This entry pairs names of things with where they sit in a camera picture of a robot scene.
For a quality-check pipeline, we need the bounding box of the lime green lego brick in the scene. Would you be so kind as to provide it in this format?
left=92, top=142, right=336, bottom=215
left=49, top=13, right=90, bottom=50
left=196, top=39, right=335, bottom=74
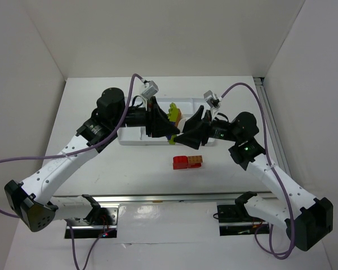
left=168, top=134, right=177, bottom=145
left=167, top=102, right=179, bottom=122

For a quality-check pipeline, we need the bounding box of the orange lego plate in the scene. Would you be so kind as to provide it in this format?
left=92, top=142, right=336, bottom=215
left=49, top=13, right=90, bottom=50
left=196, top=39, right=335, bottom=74
left=187, top=155, right=203, bottom=165
left=173, top=109, right=182, bottom=126

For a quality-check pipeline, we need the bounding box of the red rounded lego brick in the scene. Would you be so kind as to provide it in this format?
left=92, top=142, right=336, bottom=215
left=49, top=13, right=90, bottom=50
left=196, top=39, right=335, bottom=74
left=172, top=155, right=189, bottom=170

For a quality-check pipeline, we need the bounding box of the purple lego plate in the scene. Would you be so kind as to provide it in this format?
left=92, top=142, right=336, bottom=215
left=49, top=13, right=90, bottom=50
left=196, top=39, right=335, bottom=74
left=166, top=121, right=178, bottom=141

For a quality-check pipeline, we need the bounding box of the cream lego plate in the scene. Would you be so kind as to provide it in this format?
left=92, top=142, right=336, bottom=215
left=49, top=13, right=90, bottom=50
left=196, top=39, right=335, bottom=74
left=177, top=118, right=186, bottom=133

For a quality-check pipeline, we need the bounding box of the red stepped lego brick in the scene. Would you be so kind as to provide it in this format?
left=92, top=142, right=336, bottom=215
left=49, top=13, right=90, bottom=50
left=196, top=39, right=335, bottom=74
left=188, top=163, right=202, bottom=169

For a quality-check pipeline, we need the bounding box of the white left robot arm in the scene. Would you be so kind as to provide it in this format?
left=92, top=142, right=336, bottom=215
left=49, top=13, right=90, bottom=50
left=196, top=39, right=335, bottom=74
left=5, top=82, right=179, bottom=232

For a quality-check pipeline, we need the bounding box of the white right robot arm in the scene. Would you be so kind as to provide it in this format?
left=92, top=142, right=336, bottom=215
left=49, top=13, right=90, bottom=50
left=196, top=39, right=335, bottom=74
left=175, top=106, right=333, bottom=251

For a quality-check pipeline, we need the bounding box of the white divided sorting tray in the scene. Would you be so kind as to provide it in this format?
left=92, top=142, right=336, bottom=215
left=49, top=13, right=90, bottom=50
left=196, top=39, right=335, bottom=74
left=118, top=96, right=208, bottom=146

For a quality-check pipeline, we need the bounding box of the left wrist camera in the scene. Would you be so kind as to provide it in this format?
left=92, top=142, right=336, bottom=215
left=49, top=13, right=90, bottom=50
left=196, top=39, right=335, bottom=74
left=140, top=80, right=158, bottom=100

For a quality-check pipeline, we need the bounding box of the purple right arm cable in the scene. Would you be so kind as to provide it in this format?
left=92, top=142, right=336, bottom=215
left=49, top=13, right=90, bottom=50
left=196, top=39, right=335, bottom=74
left=219, top=82, right=296, bottom=259

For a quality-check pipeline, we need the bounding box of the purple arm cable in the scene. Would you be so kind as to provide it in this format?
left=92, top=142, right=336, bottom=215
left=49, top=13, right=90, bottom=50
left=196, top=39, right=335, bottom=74
left=0, top=73, right=146, bottom=270
left=219, top=82, right=296, bottom=259

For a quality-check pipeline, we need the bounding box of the aluminium rail front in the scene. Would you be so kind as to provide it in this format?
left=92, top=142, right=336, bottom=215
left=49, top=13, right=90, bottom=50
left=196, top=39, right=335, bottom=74
left=33, top=191, right=279, bottom=205

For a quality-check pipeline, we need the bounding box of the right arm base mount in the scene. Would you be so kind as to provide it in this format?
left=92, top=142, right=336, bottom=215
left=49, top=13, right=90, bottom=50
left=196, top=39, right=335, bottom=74
left=213, top=204, right=269, bottom=236

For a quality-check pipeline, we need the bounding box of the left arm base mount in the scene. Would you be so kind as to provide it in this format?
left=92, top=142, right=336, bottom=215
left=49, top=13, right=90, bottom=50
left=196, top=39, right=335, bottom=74
left=69, top=204, right=119, bottom=239

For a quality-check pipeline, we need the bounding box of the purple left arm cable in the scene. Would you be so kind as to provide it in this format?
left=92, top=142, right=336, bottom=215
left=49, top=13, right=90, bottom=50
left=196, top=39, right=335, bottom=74
left=0, top=73, right=146, bottom=270

